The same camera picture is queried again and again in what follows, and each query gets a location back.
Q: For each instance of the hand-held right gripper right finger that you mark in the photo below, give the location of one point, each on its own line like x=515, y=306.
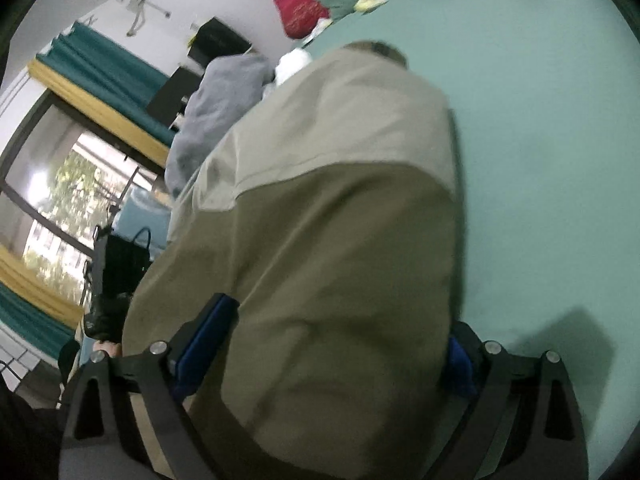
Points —
x=460, y=372

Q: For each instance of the black monitor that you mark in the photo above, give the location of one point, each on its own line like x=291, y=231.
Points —
x=172, y=95

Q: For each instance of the black computer tower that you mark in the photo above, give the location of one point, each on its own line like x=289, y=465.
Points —
x=217, y=42

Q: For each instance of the olive green jacket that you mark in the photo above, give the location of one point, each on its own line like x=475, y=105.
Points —
x=325, y=260

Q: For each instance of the bed with green sheet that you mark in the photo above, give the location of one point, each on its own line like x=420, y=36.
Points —
x=525, y=160

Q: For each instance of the yellow white small cloth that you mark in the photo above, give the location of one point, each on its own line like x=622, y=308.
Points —
x=371, y=4

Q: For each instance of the window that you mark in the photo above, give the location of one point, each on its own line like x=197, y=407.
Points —
x=60, y=200

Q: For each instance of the teal curtain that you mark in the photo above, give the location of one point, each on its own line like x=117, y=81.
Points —
x=110, y=70
x=30, y=325

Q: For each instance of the grey blanket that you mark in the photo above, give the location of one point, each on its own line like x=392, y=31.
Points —
x=215, y=110

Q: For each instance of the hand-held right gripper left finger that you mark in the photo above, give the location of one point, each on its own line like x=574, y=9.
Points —
x=200, y=355

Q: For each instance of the light blue dinosaur print cloth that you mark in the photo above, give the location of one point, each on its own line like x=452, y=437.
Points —
x=147, y=220

